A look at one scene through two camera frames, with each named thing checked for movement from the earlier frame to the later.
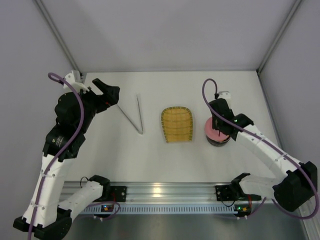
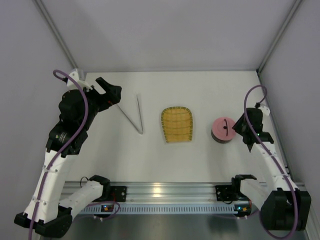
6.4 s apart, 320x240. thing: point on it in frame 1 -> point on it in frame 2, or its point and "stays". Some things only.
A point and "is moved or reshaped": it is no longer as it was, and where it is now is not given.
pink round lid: x=213 y=133 is moved or reshaped
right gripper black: x=218 y=125 -> x=244 y=130
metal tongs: x=141 y=118 stays
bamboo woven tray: x=177 y=123 stays
